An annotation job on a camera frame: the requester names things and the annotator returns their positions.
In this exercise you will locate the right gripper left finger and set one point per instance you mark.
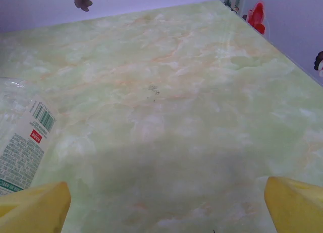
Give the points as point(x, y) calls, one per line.
point(32, 210)

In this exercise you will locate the aluminium frame post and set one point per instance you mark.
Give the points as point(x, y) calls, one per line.
point(230, 1)

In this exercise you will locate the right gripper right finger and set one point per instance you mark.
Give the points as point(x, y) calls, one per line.
point(297, 207)

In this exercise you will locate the pale green drink bottle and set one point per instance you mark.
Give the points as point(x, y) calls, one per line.
point(22, 142)

